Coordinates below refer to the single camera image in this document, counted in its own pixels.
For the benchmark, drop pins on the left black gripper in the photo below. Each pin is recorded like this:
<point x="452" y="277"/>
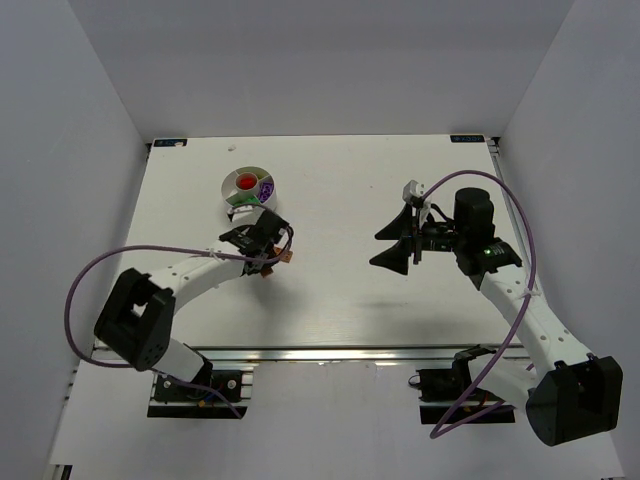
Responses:
<point x="258" y="248"/>

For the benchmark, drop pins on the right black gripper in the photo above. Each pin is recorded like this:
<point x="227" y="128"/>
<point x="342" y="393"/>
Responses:
<point x="415" y="243"/>

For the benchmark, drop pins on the orange lego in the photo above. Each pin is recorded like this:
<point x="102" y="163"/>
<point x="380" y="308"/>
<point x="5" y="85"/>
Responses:
<point x="286" y="257"/>
<point x="267" y="272"/>

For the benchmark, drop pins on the green square lego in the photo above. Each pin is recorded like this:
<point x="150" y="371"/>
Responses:
<point x="250" y="200"/>

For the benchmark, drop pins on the purple butterfly lego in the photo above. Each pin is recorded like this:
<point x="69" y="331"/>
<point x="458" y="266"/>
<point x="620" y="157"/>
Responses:
<point x="266" y="191"/>

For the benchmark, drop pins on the red half-round lego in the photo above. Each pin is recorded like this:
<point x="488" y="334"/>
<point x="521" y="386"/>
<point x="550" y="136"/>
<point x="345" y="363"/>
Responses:
<point x="246" y="181"/>

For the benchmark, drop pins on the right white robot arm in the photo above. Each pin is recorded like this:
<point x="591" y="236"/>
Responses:
<point x="570" y="393"/>

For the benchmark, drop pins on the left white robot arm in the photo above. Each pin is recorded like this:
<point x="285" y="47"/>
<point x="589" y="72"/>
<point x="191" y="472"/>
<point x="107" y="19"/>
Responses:
<point x="137" y="319"/>

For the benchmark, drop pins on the white round divided container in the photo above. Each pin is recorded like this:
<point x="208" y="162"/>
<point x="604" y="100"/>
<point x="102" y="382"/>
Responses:
<point x="231" y="194"/>

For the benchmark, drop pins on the right blue table label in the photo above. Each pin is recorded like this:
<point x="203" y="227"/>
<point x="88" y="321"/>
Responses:
<point x="466" y="138"/>

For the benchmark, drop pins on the blue table label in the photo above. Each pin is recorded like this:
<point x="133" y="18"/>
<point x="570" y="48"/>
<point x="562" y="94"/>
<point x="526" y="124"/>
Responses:
<point x="466" y="138"/>
<point x="169" y="143"/>

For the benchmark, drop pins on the left blue table label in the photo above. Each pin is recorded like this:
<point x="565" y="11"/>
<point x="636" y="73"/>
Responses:
<point x="169" y="143"/>

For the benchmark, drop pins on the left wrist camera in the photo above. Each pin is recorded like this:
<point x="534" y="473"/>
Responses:
<point x="244" y="214"/>

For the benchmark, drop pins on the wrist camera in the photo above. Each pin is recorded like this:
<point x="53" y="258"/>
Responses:
<point x="414" y="195"/>
<point x="244" y="214"/>

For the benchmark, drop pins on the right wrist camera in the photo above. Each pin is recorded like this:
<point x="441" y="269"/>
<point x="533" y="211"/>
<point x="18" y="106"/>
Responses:
<point x="414" y="195"/>

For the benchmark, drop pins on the aluminium table frame rail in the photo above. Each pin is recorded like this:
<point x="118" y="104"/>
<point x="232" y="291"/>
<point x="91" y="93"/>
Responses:
<point x="323" y="354"/>

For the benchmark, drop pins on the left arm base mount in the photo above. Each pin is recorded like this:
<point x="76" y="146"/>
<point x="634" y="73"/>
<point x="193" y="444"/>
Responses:
<point x="226" y="398"/>

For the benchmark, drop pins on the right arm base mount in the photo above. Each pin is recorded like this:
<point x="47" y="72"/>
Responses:
<point x="441" y="377"/>

